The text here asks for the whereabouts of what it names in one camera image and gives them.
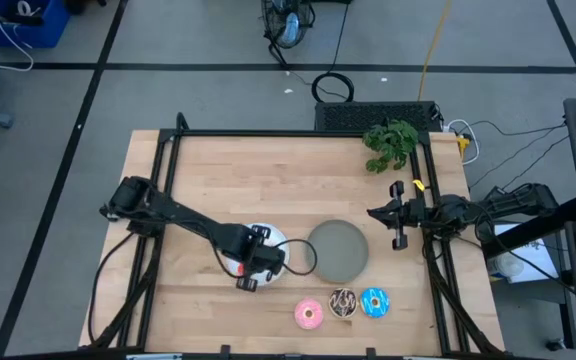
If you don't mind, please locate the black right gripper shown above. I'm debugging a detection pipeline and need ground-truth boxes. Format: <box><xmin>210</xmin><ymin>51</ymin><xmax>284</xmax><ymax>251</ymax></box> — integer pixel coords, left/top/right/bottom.
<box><xmin>366</xmin><ymin>180</ymin><xmax>429</xmax><ymax>252</ymax></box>

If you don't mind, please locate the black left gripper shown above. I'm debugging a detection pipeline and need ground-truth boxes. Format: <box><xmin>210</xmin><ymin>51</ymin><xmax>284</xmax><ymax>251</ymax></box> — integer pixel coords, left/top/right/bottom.
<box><xmin>226</xmin><ymin>224</ymin><xmax>288</xmax><ymax>294</ymax></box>

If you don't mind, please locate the large pink donut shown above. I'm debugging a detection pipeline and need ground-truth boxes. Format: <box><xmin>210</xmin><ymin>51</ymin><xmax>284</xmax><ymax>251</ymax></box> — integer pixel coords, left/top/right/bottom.
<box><xmin>293</xmin><ymin>297</ymin><xmax>325</xmax><ymax>331</ymax></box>

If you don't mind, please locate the large chocolate donut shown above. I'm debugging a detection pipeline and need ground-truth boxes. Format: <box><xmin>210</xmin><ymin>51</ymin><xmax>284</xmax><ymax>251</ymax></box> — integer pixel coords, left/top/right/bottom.
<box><xmin>327</xmin><ymin>287</ymin><xmax>359</xmax><ymax>320</ymax></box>

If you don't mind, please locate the large blue donut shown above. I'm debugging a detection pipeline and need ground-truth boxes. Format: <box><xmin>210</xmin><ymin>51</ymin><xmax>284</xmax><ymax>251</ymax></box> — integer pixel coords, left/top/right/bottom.
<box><xmin>359</xmin><ymin>286</ymin><xmax>391</xmax><ymax>319</ymax></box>

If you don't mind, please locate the white plate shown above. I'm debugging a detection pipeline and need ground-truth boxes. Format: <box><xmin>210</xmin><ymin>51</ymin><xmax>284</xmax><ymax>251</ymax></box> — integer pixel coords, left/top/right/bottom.
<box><xmin>225</xmin><ymin>222</ymin><xmax>291</xmax><ymax>287</ymax></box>

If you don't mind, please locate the grey plate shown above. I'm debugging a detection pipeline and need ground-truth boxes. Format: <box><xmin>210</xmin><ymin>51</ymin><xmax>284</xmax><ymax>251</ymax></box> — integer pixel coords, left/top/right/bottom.
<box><xmin>306</xmin><ymin>218</ymin><xmax>371</xmax><ymax>285</ymax></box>

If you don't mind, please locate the green leafy plant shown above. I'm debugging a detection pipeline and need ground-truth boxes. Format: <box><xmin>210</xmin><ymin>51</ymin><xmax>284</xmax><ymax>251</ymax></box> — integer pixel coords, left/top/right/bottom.
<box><xmin>361</xmin><ymin>118</ymin><xmax>420</xmax><ymax>175</ymax></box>

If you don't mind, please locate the clear plastic cup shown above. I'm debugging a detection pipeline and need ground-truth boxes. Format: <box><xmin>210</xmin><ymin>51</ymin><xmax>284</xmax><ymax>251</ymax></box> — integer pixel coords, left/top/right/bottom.
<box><xmin>496</xmin><ymin>252</ymin><xmax>525</xmax><ymax>279</ymax></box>

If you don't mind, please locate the black desk leg bar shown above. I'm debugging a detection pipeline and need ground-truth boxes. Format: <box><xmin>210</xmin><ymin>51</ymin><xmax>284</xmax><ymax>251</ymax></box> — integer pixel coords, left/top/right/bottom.
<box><xmin>482</xmin><ymin>197</ymin><xmax>576</xmax><ymax>259</ymax></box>

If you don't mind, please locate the silver metal bar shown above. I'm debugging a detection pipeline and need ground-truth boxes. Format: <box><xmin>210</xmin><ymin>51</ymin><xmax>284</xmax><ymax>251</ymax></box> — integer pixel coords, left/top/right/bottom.
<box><xmin>125</xmin><ymin>352</ymin><xmax>184</xmax><ymax>360</ymax></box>

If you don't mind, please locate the white paper sheet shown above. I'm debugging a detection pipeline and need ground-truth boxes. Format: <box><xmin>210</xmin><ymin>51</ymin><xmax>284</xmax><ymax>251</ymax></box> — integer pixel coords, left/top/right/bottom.
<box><xmin>486</xmin><ymin>222</ymin><xmax>560</xmax><ymax>285</ymax></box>

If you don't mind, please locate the black floor fan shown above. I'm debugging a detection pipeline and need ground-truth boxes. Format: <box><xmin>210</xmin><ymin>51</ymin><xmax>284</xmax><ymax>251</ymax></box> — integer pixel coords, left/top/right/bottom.
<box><xmin>260</xmin><ymin>0</ymin><xmax>317</xmax><ymax>69</ymax></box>

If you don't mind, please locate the large blue plastic bin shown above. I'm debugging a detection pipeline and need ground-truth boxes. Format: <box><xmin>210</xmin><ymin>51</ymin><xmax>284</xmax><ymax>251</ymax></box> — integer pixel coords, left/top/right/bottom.
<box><xmin>0</xmin><ymin>0</ymin><xmax>72</xmax><ymax>50</ymax></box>

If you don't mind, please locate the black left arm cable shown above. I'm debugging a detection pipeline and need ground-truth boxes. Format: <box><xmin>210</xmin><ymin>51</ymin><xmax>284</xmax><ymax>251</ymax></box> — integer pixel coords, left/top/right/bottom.
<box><xmin>272</xmin><ymin>237</ymin><xmax>319</xmax><ymax>278</ymax></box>

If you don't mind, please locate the white looped power cable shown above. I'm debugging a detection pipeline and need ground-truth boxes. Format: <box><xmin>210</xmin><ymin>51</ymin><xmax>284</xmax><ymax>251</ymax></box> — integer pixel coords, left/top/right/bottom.
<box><xmin>445</xmin><ymin>118</ymin><xmax>482</xmax><ymax>166</ymax></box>

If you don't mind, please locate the black aluminium frame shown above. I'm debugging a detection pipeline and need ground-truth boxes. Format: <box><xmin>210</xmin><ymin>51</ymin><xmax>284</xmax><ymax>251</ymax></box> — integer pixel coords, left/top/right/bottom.
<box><xmin>77</xmin><ymin>112</ymin><xmax>507</xmax><ymax>360</ymax></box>

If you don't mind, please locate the black coiled cable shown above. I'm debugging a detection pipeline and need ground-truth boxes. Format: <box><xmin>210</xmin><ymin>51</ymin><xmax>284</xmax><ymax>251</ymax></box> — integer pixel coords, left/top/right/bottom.
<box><xmin>310</xmin><ymin>0</ymin><xmax>356</xmax><ymax>104</ymax></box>

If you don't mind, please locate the thin black floor cable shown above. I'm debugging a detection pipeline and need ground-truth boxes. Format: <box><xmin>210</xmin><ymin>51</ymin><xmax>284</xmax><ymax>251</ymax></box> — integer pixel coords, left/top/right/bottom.
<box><xmin>460</xmin><ymin>119</ymin><xmax>568</xmax><ymax>137</ymax></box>

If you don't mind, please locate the yellow floor cable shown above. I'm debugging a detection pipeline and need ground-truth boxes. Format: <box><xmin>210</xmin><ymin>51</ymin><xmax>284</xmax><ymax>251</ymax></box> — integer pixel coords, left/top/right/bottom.
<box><xmin>416</xmin><ymin>0</ymin><xmax>453</xmax><ymax>103</ymax></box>

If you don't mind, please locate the black base power cable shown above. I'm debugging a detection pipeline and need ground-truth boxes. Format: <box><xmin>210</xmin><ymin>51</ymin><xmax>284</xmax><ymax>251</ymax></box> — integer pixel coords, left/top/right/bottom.
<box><xmin>87</xmin><ymin>232</ymin><xmax>137</xmax><ymax>346</ymax></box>

